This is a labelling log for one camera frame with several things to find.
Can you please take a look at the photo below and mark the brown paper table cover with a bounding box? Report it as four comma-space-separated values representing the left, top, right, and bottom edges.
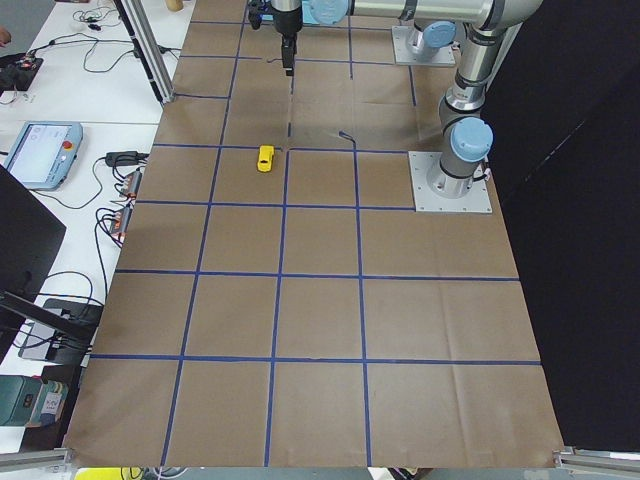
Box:
65, 1, 562, 468

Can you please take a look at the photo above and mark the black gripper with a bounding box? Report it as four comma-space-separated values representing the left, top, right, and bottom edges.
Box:
271, 0, 301, 76

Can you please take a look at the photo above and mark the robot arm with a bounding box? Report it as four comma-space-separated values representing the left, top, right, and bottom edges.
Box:
310, 1, 542, 199
407, 19, 457, 55

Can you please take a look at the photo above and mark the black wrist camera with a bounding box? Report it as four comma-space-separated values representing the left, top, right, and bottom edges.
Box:
247, 0, 273, 30

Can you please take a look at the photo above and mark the teach pendant tablet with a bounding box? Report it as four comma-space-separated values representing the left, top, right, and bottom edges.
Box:
3, 120, 84, 191

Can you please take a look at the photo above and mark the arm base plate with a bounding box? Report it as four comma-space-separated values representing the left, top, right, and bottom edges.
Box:
408, 151, 493, 215
391, 21, 456, 67

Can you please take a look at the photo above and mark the black monitor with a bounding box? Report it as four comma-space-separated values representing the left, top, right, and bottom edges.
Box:
0, 169, 66, 301

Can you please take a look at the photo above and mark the black power adapter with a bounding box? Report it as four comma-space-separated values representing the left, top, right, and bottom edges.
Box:
104, 151, 149, 167

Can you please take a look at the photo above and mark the yellow toy beetle car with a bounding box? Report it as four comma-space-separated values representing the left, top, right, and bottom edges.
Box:
256, 145, 275, 173

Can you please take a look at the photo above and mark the aluminium frame post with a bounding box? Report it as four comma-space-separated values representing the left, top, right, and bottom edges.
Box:
114, 0, 175, 105

